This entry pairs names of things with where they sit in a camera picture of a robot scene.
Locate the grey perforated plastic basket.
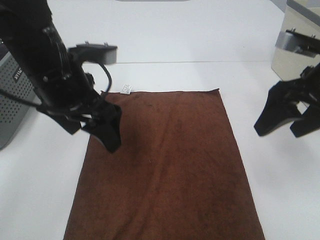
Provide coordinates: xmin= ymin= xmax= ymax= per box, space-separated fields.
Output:
xmin=0 ymin=42 xmax=36 ymax=149

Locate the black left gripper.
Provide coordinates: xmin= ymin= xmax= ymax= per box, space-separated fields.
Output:
xmin=36 ymin=52 xmax=122 ymax=153

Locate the brown towel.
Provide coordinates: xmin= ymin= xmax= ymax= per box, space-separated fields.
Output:
xmin=63 ymin=89 xmax=265 ymax=240

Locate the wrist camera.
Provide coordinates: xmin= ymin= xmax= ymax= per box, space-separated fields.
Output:
xmin=275 ymin=30 xmax=320 ymax=58
xmin=68 ymin=41 xmax=118 ymax=65

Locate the white towel label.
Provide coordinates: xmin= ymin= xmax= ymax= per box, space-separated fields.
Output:
xmin=120 ymin=84 xmax=133 ymax=95

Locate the beige fabric storage box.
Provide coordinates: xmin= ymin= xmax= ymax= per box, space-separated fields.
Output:
xmin=271 ymin=0 xmax=320 ymax=81

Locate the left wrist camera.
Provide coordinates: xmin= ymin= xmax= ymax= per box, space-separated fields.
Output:
xmin=68 ymin=41 xmax=118 ymax=65

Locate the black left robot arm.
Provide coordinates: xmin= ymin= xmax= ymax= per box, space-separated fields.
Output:
xmin=0 ymin=0 xmax=122 ymax=153

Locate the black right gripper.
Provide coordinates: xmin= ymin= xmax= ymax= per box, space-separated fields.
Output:
xmin=254 ymin=63 xmax=320 ymax=138

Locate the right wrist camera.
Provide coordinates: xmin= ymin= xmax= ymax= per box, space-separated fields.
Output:
xmin=275 ymin=30 xmax=320 ymax=58

